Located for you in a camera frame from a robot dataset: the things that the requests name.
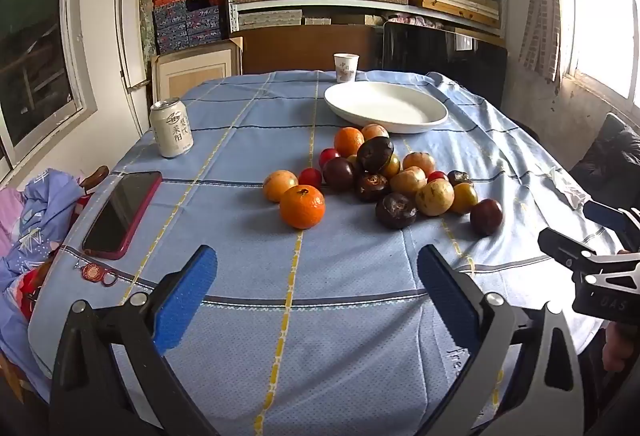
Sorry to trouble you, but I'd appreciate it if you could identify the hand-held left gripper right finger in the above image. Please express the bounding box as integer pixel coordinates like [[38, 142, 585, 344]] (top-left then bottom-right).
[[416, 244, 586, 436]]

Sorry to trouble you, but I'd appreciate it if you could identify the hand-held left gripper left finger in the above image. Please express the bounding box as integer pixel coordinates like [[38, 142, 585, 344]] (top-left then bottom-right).
[[50, 244, 221, 436]]

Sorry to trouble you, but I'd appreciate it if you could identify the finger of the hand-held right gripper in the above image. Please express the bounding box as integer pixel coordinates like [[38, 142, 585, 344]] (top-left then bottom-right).
[[537, 228, 640, 287], [582, 200, 640, 253]]

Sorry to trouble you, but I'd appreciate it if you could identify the purple passion fruit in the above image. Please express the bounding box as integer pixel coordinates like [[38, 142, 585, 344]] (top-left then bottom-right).
[[470, 198, 504, 237]]

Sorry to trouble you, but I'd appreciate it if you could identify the orange tangerine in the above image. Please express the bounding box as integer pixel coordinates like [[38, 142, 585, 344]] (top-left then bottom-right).
[[334, 127, 365, 158], [279, 184, 326, 230]]

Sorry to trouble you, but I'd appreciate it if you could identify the dark plum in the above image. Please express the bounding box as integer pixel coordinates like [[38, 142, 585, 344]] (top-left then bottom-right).
[[323, 157, 357, 191]]

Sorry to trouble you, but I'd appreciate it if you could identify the white oval plate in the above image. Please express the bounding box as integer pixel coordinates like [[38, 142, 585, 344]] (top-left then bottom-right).
[[324, 82, 449, 135]]

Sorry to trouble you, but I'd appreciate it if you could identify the person's right hand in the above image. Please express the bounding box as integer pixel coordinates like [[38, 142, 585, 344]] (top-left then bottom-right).
[[602, 322, 640, 373]]

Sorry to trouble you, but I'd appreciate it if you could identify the dark cloth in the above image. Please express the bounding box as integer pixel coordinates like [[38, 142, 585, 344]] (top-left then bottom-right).
[[570, 112, 640, 211]]

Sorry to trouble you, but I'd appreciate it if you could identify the smartphone with red case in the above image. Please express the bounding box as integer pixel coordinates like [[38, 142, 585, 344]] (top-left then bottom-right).
[[81, 171, 164, 261]]

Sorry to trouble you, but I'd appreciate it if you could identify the blue checked tablecloth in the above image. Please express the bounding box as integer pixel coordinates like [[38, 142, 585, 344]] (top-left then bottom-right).
[[27, 70, 623, 436]]

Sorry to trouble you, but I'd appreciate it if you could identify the cream beverage can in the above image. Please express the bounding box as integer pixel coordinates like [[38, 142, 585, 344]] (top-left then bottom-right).
[[149, 98, 194, 159]]

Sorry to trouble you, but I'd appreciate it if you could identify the blue printed cloth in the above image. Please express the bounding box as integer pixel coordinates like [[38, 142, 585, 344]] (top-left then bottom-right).
[[0, 168, 86, 397]]

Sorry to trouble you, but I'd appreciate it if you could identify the bright window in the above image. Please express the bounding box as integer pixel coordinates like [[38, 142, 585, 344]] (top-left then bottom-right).
[[555, 0, 640, 109]]

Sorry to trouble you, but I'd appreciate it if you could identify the black glass panel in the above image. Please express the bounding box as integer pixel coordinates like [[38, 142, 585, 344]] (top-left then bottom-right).
[[382, 20, 508, 109]]

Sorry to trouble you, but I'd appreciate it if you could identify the white paper cup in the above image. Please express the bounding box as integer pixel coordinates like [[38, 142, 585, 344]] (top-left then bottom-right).
[[334, 53, 360, 83]]

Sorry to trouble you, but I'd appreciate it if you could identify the pink cloth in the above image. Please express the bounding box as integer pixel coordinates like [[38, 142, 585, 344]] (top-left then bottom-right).
[[392, 14, 443, 27]]

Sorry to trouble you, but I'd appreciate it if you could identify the white leaning strip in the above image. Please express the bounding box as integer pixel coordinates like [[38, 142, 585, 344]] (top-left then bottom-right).
[[114, 0, 151, 137]]

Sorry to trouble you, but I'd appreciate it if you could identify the brown wooden board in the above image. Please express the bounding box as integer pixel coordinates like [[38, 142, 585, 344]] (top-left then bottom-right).
[[240, 24, 386, 75]]

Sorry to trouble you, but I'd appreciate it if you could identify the stack of blue patterned boxes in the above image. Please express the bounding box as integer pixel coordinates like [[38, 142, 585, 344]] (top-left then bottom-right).
[[152, 0, 223, 56]]

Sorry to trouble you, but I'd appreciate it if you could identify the green marble slab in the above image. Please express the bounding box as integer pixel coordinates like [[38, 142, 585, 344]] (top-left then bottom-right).
[[138, 0, 157, 61]]

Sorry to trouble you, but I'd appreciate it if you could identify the white framed window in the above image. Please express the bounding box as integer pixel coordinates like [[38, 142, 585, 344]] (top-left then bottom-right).
[[0, 0, 98, 181]]

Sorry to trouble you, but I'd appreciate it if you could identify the red keychain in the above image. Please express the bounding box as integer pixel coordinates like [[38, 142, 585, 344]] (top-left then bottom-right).
[[75, 261, 121, 287]]

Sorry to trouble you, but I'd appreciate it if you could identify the brown wooden handle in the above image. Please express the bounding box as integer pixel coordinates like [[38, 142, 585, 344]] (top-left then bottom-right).
[[80, 165, 110, 191]]

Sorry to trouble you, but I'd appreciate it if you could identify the wooden picture frame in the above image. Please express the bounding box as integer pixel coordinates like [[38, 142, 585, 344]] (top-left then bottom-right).
[[151, 36, 244, 109]]

